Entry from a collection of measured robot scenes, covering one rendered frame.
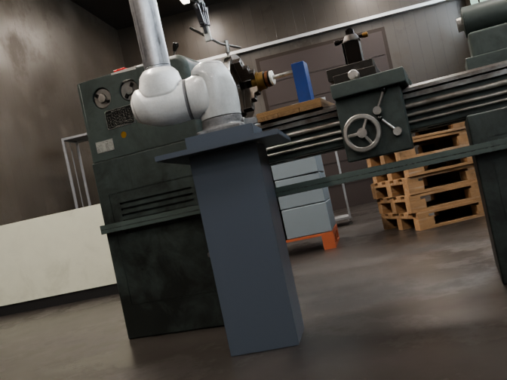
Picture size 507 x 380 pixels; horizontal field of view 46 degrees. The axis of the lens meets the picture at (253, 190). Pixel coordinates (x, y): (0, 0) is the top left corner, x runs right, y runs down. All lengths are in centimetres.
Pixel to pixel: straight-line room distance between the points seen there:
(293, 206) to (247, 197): 292
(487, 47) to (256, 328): 148
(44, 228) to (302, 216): 219
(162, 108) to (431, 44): 1011
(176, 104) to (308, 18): 1001
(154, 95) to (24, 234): 341
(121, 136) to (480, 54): 163
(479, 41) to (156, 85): 134
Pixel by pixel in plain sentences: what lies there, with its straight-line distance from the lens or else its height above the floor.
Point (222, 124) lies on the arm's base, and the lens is 219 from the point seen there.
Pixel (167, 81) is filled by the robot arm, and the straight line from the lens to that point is 225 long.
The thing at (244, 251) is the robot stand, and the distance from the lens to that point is 213.
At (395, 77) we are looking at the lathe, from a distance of 248.
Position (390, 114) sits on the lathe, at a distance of 251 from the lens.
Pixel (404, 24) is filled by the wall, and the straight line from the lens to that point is 1211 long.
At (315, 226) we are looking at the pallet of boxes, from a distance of 502.
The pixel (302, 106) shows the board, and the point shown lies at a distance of 266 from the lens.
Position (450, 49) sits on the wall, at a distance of 1210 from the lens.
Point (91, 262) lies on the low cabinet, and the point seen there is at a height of 30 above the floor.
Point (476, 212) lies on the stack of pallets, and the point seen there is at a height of 4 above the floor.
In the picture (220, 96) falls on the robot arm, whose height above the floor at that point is 93.
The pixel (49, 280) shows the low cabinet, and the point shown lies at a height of 23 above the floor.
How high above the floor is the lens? 53
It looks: 1 degrees up
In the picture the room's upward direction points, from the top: 12 degrees counter-clockwise
